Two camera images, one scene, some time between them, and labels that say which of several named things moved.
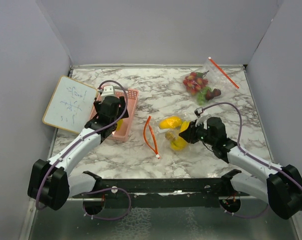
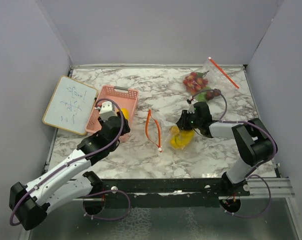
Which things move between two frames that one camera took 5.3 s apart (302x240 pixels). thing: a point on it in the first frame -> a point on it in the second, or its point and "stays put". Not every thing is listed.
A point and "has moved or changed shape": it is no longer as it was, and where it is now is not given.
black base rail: (164, 193) stays put
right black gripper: (190, 133) -> (182, 122)
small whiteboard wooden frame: (70, 107) stays put
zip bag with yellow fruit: (170, 126) has moved or changed shape
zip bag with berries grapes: (208, 83) stays put
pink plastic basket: (121, 132) stays put
